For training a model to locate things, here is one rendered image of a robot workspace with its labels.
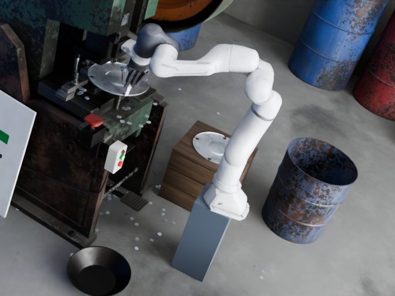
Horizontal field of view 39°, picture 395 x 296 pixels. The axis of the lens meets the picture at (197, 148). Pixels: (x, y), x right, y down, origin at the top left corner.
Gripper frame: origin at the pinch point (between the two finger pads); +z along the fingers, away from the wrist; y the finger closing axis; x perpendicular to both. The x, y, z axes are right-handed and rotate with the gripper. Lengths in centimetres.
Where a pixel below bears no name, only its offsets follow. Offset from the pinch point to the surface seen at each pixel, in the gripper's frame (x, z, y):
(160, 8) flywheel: 45, -8, 22
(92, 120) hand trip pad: -17.4, 0.4, -17.9
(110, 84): 7.0, 6.4, -5.1
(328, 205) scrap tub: -43, 39, 118
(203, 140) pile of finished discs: 8, 53, 61
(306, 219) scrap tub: -45, 51, 111
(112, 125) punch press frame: -9.7, 15.2, -4.5
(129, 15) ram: 27.1, -18.0, 0.2
